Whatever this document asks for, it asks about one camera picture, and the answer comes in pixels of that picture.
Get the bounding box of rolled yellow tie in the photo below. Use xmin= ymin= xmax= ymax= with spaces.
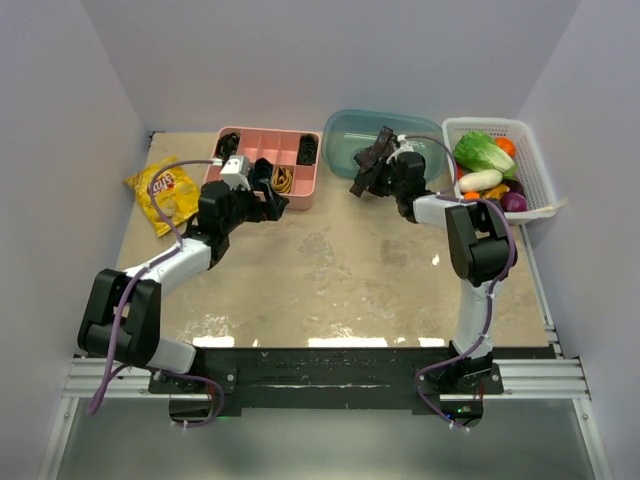
xmin=271 ymin=167 xmax=294 ymax=195

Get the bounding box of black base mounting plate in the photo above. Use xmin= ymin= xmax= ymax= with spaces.
xmin=148 ymin=344 xmax=502 ymax=426

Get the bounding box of orange yellow pepper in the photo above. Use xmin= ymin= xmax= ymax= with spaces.
xmin=481 ymin=183 xmax=510 ymax=200

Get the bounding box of rolled black tie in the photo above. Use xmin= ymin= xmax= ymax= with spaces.
xmin=296 ymin=134 xmax=318 ymax=166
xmin=214 ymin=132 xmax=241 ymax=162

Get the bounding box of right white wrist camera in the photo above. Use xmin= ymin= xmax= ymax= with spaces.
xmin=386 ymin=134 xmax=414 ymax=164

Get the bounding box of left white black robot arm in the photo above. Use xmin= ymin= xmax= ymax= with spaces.
xmin=77 ymin=155 xmax=289 ymax=392

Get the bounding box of purple onion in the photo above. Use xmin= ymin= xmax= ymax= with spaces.
xmin=500 ymin=192 xmax=528 ymax=213

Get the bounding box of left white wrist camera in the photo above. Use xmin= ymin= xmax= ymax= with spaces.
xmin=220 ymin=155 xmax=250 ymax=190

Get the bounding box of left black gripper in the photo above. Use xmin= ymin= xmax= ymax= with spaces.
xmin=222 ymin=180 xmax=288 ymax=234

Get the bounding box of rolled black tie back right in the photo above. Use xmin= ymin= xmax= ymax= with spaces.
xmin=296 ymin=134 xmax=318 ymax=166

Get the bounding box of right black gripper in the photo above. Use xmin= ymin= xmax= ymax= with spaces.
xmin=355 ymin=155 xmax=404 ymax=198

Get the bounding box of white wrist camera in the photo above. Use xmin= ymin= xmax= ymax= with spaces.
xmin=386 ymin=134 xmax=414 ymax=164
xmin=220 ymin=155 xmax=250 ymax=190

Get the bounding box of orange fruit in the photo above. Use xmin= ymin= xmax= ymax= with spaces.
xmin=495 ymin=137 xmax=516 ymax=158

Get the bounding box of dark brown patterned tie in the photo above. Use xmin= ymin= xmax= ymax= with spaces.
xmin=350 ymin=126 xmax=392 ymax=197

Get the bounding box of green lettuce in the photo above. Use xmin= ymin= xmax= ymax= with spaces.
xmin=453 ymin=131 xmax=517 ymax=179

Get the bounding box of white plastic basket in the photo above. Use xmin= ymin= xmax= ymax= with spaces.
xmin=442 ymin=117 xmax=566 ymax=225

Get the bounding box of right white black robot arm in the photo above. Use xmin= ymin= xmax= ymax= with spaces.
xmin=350 ymin=126 xmax=517 ymax=393

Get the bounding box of dark purple eggplant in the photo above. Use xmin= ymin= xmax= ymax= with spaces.
xmin=504 ymin=179 xmax=526 ymax=197

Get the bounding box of blue transparent plastic bin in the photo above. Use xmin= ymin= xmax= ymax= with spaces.
xmin=321 ymin=110 xmax=448 ymax=182

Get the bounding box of white radish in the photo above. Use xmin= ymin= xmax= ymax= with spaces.
xmin=458 ymin=169 xmax=503 ymax=193

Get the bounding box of pink divided organizer tray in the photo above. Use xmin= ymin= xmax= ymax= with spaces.
xmin=204 ymin=126 xmax=320 ymax=210

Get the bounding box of rolled black tie back left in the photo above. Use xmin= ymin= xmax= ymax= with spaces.
xmin=214 ymin=132 xmax=241 ymax=162

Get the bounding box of yellow Lays chips bag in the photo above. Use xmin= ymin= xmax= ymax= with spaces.
xmin=123 ymin=156 xmax=211 ymax=237

